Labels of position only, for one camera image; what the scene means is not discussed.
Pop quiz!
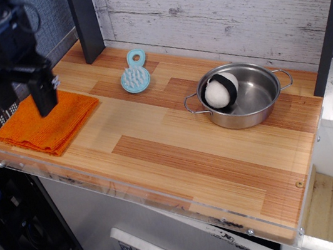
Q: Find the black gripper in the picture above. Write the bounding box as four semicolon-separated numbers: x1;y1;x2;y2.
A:
0;8;59;117

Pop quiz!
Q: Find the orange cloth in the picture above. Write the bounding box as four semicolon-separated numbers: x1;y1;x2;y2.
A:
0;90;99;156

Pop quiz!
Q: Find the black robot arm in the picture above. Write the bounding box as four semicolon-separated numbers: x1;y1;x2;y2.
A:
0;0;58;117

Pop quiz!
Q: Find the small stainless steel pot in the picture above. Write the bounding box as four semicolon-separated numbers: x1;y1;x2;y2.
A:
184;63;293;129

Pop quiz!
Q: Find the light blue scrub brush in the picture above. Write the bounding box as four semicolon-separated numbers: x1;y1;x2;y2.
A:
120;49;151;94

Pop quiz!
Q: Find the white ball with black band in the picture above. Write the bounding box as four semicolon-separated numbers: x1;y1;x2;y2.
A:
204;72;239;109

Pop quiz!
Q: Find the clear acrylic table guard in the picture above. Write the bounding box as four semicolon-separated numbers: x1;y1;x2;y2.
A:
0;0;333;250

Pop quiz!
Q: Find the dark grey left post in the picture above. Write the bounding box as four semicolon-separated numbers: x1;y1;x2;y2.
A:
67;0;105;64

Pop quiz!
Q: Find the dark grey post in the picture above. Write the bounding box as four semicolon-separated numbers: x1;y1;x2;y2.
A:
314;0;333;97
67;0;105;64

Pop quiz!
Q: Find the dark grey right post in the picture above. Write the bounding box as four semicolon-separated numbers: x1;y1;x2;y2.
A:
314;0;333;97

